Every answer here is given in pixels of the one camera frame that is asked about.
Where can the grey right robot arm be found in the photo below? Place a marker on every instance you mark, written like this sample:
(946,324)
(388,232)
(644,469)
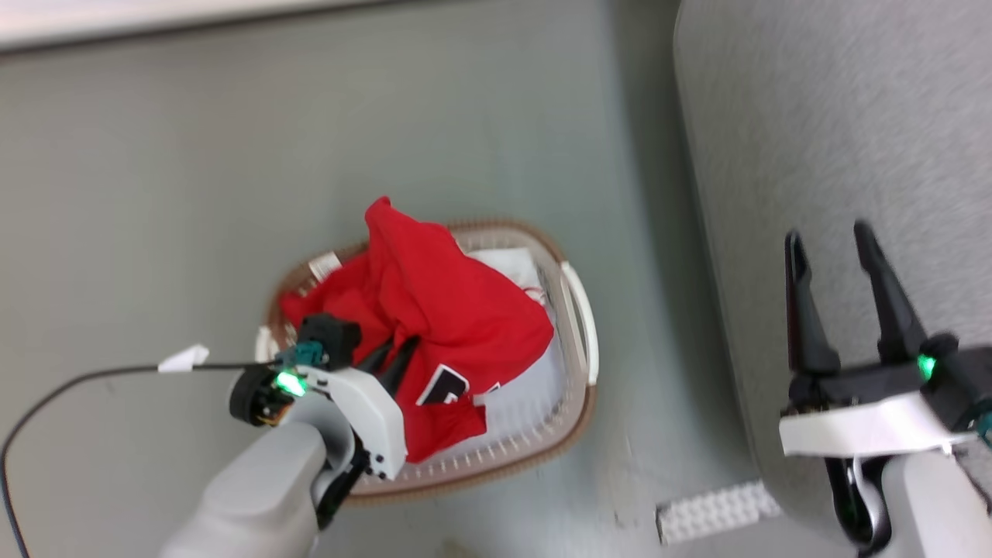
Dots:
(930,511)

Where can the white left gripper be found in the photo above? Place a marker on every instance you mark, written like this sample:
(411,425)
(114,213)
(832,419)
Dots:
(372,418)

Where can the red garment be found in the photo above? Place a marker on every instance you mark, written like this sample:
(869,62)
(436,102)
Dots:
(449,310)

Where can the white brown-rimmed laundry basket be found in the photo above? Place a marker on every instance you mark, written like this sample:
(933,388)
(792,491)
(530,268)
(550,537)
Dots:
(542,422)

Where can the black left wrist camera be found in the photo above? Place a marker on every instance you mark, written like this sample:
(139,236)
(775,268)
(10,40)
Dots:
(329,337)

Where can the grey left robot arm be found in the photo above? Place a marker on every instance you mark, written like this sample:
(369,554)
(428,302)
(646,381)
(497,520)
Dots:
(248,504)

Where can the white studded building plate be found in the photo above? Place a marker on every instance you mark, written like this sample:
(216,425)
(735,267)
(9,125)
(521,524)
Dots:
(717,511)

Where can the white tape tag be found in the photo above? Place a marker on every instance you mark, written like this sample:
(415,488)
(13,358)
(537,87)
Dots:
(184,358)

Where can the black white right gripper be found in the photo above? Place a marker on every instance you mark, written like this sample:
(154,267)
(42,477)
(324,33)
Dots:
(868,422)

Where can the small white label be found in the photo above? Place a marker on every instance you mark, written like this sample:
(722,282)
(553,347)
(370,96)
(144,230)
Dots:
(324,266)

